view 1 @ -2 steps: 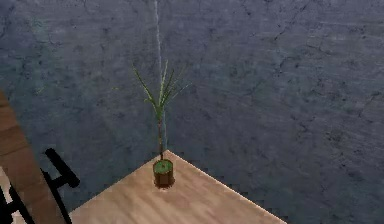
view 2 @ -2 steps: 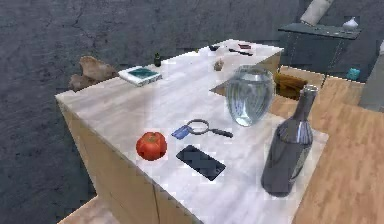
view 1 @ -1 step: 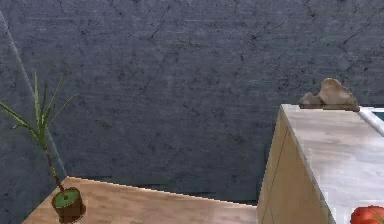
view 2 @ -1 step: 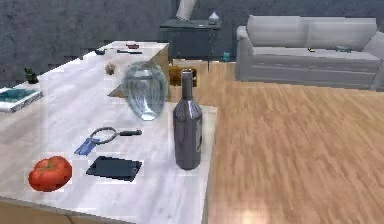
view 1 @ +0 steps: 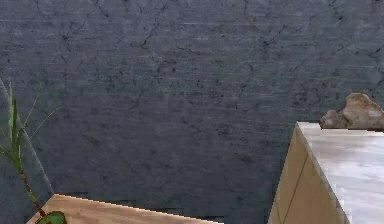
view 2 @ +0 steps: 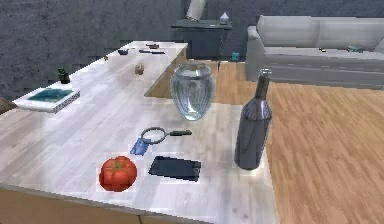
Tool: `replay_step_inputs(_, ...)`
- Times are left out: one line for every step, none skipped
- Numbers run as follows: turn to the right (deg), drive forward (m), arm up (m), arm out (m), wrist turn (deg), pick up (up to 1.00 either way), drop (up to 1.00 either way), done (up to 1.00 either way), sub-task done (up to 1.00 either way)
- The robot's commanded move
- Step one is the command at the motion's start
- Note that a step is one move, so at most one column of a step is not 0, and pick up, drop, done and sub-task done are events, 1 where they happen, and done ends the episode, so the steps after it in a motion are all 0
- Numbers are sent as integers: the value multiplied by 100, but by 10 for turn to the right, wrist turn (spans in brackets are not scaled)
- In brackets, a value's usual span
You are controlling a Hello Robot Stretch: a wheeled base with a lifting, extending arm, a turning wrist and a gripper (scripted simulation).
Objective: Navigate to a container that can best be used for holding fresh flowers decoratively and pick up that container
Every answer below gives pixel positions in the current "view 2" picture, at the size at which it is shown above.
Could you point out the white lamp shade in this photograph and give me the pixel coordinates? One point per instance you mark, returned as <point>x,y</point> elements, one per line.
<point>196,9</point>

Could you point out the small teal cup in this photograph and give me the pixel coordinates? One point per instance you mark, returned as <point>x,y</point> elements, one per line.
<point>235,56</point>

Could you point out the grey sofa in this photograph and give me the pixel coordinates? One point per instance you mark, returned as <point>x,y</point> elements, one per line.
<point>316,53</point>

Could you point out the clear glass vase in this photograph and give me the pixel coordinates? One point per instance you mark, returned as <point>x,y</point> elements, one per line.
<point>192,90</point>

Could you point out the small teal object on sofa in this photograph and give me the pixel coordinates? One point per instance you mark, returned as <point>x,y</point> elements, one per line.
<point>354,48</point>

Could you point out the small dark blue bowl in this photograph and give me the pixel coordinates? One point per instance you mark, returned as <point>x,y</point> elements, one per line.
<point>123,51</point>

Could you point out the black smartphone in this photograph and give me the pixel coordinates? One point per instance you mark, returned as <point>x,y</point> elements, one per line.
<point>174,168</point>

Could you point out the long black remote control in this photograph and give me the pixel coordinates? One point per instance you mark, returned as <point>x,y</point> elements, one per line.
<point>151,52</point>

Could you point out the white book with teal cover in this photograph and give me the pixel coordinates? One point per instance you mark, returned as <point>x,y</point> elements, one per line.
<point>48,98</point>

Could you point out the small white vase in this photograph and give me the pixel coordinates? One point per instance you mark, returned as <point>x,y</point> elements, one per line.
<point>224,18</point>

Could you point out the small tan lump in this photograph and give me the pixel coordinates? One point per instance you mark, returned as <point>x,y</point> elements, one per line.
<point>139,69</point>

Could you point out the blue card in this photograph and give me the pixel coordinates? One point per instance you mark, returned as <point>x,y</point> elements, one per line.
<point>140,147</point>

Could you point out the small dark green figurine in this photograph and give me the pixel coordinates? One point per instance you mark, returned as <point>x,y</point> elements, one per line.
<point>63,76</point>

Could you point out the dark glass bottle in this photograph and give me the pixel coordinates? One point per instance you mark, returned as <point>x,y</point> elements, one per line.
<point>252,130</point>

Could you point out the red tomato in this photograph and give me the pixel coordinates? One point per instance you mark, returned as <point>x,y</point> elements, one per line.
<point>118,173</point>

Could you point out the pale wooden table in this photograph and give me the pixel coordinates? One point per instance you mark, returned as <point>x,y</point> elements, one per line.
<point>133,133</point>

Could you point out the small dark red object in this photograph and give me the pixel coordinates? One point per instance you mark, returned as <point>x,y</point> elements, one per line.
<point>152,45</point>

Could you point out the dark side table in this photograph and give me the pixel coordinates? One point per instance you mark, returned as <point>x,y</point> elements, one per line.
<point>203,40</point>

